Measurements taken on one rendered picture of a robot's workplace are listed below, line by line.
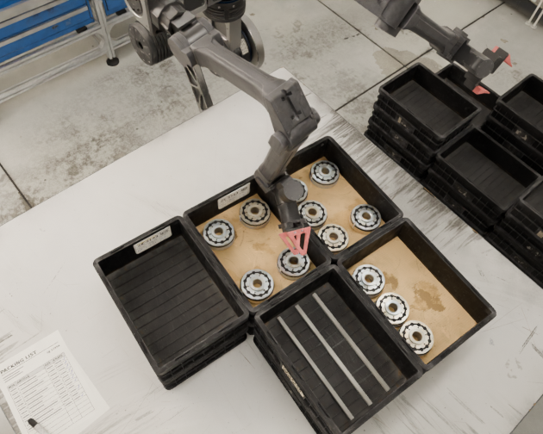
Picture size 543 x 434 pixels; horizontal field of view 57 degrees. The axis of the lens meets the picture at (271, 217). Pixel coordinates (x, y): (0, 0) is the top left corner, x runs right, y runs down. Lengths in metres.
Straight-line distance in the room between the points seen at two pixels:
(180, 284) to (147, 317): 0.14
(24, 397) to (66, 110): 1.94
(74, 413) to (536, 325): 1.50
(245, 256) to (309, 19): 2.45
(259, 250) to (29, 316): 0.76
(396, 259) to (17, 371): 1.23
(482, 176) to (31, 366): 2.06
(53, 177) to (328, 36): 2.01
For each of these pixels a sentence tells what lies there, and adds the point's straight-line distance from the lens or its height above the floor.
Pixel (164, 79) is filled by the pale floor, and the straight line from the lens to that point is 3.30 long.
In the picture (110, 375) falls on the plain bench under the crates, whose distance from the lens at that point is 1.67.
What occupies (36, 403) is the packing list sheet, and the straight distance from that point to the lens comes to 1.71.
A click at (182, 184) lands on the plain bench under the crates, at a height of 0.70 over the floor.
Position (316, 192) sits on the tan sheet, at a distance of 1.76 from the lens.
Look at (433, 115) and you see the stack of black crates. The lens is 2.61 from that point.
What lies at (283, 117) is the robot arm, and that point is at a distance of 1.03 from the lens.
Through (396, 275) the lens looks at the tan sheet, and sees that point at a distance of 1.66.
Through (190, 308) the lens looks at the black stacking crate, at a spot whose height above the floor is 0.83.
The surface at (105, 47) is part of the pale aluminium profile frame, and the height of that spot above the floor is 0.14.
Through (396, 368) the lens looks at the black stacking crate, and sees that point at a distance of 1.56.
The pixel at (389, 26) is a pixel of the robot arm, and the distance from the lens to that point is 1.24.
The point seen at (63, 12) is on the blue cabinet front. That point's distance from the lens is 3.14.
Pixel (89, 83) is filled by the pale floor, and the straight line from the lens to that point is 3.36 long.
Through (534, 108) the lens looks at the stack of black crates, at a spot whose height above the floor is 0.49.
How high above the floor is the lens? 2.28
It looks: 59 degrees down
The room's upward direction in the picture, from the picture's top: 7 degrees clockwise
